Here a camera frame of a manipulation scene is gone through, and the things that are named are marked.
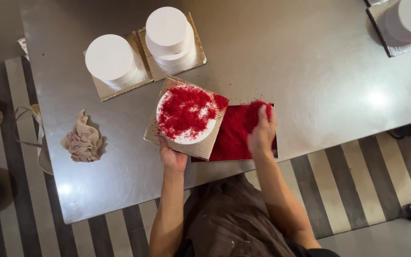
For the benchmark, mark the person's right hand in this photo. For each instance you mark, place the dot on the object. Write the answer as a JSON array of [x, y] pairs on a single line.
[[262, 137]]

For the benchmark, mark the person's left hand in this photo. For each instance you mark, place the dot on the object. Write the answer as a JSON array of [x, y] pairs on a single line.
[[172, 160]]

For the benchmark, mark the person's right fingers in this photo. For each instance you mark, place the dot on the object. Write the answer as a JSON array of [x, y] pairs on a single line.
[[263, 116]]

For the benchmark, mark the handful of red cake crumbs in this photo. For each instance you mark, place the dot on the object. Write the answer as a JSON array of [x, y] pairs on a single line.
[[254, 111]]

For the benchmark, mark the gold square cake board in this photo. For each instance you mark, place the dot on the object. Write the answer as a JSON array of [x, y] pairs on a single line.
[[199, 150], [199, 53], [142, 57]]

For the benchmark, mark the tray of red cake crumbs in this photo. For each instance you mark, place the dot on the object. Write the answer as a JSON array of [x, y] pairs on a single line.
[[233, 140]]

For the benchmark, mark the white cake with red crumbs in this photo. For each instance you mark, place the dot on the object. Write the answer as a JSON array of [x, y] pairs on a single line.
[[186, 114]]

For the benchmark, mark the person's brown apron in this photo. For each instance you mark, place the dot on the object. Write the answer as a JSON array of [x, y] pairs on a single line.
[[234, 221]]

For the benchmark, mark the tall white round cake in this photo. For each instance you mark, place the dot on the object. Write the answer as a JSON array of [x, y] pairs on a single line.
[[168, 30]]

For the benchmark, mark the short white round cake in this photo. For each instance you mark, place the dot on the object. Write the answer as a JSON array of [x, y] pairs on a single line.
[[110, 57]]

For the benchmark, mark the crumpled beige cloth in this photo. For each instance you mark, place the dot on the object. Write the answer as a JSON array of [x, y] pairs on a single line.
[[82, 141]]

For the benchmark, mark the beige hanging bag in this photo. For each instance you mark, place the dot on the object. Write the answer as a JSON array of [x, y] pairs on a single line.
[[43, 157]]

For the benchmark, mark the white paper piece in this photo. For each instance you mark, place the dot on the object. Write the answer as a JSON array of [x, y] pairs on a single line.
[[23, 45]]

